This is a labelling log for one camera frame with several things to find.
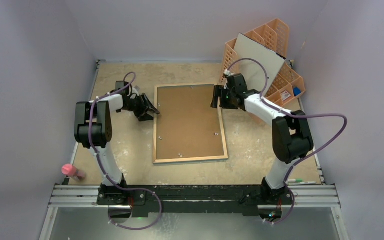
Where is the grey board in organizer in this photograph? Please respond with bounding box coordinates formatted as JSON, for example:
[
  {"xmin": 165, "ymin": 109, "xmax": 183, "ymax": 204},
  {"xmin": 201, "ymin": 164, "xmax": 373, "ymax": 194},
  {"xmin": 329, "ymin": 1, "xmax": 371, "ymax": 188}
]
[{"xmin": 233, "ymin": 33, "xmax": 286, "ymax": 95}]

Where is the orange plastic desk organizer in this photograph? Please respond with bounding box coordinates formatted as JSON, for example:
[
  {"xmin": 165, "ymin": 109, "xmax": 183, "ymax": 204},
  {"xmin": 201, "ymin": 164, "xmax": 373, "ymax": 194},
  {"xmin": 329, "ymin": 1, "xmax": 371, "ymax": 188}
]
[{"xmin": 221, "ymin": 18, "xmax": 306, "ymax": 106}]

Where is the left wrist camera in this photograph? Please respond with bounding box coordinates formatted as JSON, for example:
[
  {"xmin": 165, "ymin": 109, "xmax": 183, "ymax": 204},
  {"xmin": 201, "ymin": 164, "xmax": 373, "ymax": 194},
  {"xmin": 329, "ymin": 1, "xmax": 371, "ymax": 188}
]
[{"xmin": 114, "ymin": 81, "xmax": 140, "ymax": 94}]

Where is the white marker pen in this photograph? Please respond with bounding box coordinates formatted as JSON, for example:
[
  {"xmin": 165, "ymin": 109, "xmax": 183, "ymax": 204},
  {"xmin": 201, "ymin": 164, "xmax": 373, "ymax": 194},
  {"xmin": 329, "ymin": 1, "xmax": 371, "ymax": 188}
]
[{"xmin": 290, "ymin": 181, "xmax": 317, "ymax": 186}]

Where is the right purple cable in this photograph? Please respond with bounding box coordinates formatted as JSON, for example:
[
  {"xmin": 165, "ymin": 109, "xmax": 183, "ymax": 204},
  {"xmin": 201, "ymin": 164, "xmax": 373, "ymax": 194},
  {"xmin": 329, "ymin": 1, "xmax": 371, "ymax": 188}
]
[{"xmin": 224, "ymin": 58, "xmax": 349, "ymax": 226}]

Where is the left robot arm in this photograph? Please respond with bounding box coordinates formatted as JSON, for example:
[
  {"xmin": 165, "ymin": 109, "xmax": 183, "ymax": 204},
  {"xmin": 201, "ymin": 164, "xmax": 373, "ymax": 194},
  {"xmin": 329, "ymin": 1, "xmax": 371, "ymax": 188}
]
[{"xmin": 74, "ymin": 81, "xmax": 160, "ymax": 205}]

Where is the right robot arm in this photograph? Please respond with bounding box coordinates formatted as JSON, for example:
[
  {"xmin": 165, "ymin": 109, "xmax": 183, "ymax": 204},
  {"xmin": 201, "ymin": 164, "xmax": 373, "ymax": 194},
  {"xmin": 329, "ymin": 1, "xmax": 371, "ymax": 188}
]
[{"xmin": 211, "ymin": 73, "xmax": 314, "ymax": 204}]

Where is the pink glue stick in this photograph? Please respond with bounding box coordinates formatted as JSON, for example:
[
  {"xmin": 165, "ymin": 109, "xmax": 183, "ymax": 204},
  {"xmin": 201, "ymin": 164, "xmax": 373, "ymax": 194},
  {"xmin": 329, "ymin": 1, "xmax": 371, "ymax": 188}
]
[{"xmin": 61, "ymin": 163, "xmax": 86, "ymax": 182}]

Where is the green marker pen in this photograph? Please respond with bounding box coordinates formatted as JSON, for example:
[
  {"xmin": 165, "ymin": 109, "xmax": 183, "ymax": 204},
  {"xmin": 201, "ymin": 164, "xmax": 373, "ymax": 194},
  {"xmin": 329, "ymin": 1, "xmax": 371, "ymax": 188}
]
[{"xmin": 287, "ymin": 178, "xmax": 303, "ymax": 184}]

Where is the brown cardboard backing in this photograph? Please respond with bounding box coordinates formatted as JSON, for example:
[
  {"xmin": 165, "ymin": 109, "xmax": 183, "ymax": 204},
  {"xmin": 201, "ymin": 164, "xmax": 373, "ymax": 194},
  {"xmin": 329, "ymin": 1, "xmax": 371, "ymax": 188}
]
[{"xmin": 156, "ymin": 85, "xmax": 225, "ymax": 161}]

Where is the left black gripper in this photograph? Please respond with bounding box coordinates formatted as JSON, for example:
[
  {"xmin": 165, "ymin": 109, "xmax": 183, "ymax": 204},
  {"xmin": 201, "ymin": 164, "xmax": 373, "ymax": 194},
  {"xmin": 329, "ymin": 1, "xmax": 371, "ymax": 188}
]
[{"xmin": 122, "ymin": 94, "xmax": 158, "ymax": 122}]

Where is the blue item in organizer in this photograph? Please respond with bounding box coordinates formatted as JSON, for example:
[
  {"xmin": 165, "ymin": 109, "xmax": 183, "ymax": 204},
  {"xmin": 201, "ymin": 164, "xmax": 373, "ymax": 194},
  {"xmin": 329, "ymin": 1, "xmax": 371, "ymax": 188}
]
[{"xmin": 292, "ymin": 86, "xmax": 302, "ymax": 97}]

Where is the red white card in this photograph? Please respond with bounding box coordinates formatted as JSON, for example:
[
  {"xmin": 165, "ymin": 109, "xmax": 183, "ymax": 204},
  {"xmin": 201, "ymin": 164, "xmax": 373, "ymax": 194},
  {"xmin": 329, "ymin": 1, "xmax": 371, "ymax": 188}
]
[{"xmin": 280, "ymin": 90, "xmax": 291, "ymax": 102}]

